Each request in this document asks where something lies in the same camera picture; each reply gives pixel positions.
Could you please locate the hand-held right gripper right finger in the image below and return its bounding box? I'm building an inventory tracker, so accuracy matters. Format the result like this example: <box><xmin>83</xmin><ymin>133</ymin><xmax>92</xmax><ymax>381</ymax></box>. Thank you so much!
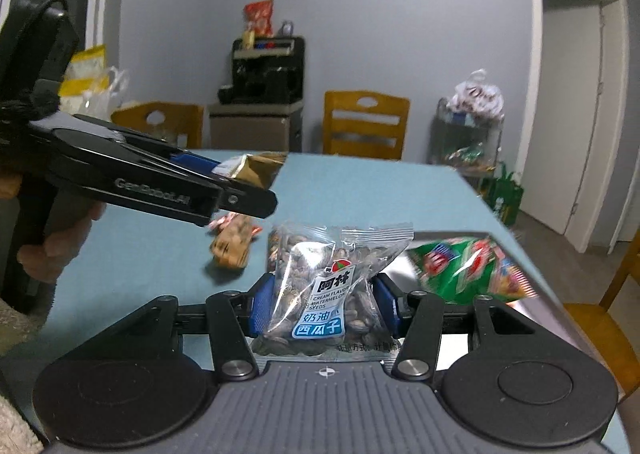
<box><xmin>372</xmin><ymin>274</ymin><xmax>566</xmax><ymax>381</ymax></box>

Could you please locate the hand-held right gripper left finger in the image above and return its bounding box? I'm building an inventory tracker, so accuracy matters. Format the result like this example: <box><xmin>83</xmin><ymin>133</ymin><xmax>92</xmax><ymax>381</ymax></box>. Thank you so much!
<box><xmin>100</xmin><ymin>274</ymin><xmax>277</xmax><ymax>381</ymax></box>

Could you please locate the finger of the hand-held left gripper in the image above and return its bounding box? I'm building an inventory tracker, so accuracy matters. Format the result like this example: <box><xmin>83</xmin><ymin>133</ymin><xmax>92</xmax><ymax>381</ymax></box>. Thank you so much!
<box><xmin>72</xmin><ymin>113</ymin><xmax>226</xmax><ymax>178</ymax></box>
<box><xmin>212</xmin><ymin>179</ymin><xmax>279</xmax><ymax>220</ymax></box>

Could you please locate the gold foil snack packet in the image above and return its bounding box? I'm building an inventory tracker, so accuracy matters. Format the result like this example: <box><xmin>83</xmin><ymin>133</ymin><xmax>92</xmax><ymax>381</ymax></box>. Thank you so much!
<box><xmin>219</xmin><ymin>153</ymin><xmax>287</xmax><ymax>191</ymax></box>

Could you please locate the clear melon seed packet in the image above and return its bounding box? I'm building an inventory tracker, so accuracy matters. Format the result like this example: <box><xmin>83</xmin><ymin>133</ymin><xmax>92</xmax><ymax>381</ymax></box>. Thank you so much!
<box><xmin>250</xmin><ymin>221</ymin><xmax>415</xmax><ymax>361</ymax></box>

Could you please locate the grey metal tray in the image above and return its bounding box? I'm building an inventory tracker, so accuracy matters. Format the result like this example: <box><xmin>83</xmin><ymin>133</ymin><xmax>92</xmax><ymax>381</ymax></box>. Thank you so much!
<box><xmin>250</xmin><ymin>231</ymin><xmax>543</xmax><ymax>366</ymax></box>

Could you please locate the person's left hand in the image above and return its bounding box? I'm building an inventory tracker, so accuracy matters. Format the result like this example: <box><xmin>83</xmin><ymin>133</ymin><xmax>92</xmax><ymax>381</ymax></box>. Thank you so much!
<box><xmin>16</xmin><ymin>178</ymin><xmax>107</xmax><ymax>283</ymax></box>

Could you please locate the brown snack packet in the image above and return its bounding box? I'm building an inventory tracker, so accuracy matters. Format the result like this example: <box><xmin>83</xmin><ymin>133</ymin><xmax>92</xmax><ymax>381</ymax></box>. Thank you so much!
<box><xmin>207</xmin><ymin>213</ymin><xmax>264</xmax><ymax>271</ymax></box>

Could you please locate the wooden slat-back chair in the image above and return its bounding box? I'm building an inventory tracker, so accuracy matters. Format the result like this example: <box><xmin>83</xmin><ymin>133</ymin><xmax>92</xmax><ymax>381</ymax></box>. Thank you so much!
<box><xmin>110</xmin><ymin>103</ymin><xmax>205</xmax><ymax>150</ymax></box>
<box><xmin>564</xmin><ymin>228</ymin><xmax>640</xmax><ymax>406</ymax></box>
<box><xmin>322</xmin><ymin>91</ymin><xmax>411</xmax><ymax>160</ymax></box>

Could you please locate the grey cabinet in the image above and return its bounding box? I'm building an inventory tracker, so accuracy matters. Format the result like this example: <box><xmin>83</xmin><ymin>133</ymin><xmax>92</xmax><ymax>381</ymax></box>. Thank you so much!
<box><xmin>207</xmin><ymin>102</ymin><xmax>305</xmax><ymax>153</ymax></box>

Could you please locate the green snack bag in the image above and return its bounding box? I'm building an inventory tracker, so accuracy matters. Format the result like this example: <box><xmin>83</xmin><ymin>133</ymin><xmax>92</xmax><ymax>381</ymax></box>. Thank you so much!
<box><xmin>407</xmin><ymin>237</ymin><xmax>539</xmax><ymax>303</ymax></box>

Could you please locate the yellow bag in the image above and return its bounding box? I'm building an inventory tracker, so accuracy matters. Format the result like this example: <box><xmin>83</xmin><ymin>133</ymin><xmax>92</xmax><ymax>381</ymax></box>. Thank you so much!
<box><xmin>59</xmin><ymin>44</ymin><xmax>109</xmax><ymax>98</ymax></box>

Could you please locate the black countertop appliance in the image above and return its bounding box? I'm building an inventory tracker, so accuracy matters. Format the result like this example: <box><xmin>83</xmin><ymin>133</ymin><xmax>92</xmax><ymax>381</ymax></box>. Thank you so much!
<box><xmin>218</xmin><ymin>36</ymin><xmax>306</xmax><ymax>106</ymax></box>

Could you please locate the red snack bag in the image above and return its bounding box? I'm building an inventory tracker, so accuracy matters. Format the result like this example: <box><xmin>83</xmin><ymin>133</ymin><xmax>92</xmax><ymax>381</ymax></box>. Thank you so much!
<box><xmin>243</xmin><ymin>0</ymin><xmax>275</xmax><ymax>38</ymax></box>

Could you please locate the green tote bag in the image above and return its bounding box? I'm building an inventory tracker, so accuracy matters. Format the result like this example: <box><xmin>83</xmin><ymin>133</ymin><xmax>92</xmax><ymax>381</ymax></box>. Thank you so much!
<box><xmin>479</xmin><ymin>161</ymin><xmax>525</xmax><ymax>228</ymax></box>

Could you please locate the metal trolley rack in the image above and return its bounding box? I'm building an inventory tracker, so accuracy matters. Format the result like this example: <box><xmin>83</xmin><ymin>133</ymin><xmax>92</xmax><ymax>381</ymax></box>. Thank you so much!
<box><xmin>428</xmin><ymin>97</ymin><xmax>504</xmax><ymax>191</ymax></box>

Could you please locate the beige fleece clothing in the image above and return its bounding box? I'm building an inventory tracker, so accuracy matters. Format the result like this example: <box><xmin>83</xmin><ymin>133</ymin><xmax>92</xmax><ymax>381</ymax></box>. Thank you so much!
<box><xmin>0</xmin><ymin>291</ymin><xmax>49</xmax><ymax>454</ymax></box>

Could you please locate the white printed plastic bag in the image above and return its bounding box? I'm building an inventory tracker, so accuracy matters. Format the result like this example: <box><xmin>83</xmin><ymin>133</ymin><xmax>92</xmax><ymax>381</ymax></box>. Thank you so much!
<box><xmin>447</xmin><ymin>69</ymin><xmax>504</xmax><ymax>118</ymax></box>

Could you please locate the white open door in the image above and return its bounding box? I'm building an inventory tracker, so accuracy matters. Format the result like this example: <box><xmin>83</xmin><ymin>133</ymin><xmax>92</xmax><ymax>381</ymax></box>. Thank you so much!
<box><xmin>517</xmin><ymin>0</ymin><xmax>629</xmax><ymax>255</ymax></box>

